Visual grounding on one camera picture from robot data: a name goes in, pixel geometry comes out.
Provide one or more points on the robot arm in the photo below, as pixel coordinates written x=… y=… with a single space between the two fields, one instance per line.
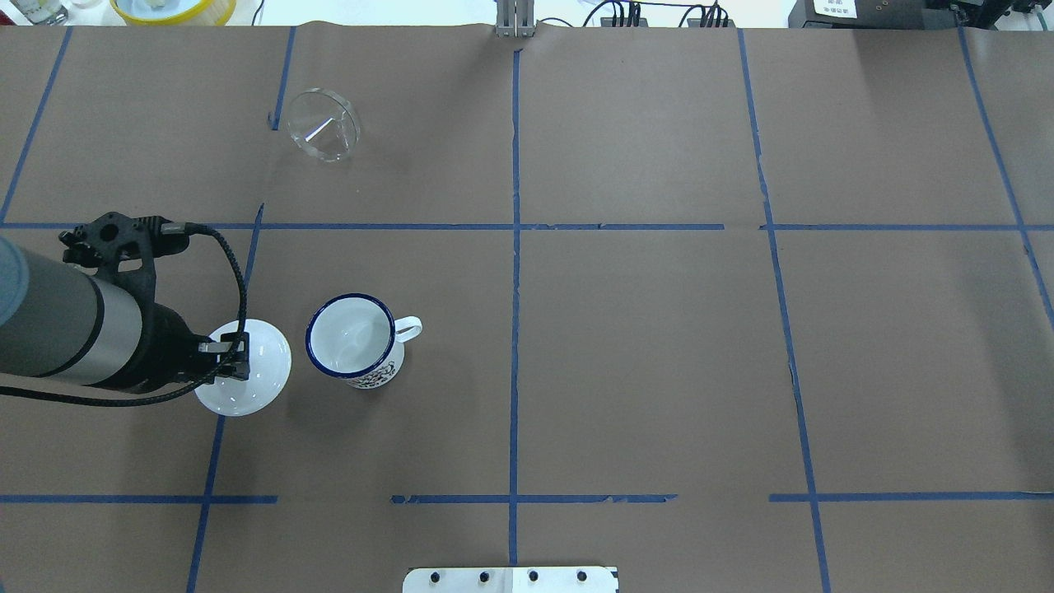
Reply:
x=93 y=320

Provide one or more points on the white enamel mug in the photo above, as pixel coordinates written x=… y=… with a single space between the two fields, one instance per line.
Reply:
x=355 y=338

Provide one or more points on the aluminium frame post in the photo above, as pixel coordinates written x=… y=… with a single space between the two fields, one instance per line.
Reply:
x=515 y=19

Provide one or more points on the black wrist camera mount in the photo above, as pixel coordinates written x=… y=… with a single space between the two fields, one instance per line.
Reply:
x=123 y=250

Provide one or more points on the yellow tape roll with bowl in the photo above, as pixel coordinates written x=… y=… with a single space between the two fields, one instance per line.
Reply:
x=174 y=13

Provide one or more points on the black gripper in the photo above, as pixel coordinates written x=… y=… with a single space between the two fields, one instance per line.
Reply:
x=167 y=346

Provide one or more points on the white mug lid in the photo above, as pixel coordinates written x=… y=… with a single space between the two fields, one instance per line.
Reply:
x=270 y=364

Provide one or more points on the black computer box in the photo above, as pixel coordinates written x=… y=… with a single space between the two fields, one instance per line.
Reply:
x=875 y=15

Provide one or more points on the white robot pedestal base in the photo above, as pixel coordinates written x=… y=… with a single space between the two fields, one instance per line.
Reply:
x=513 y=579

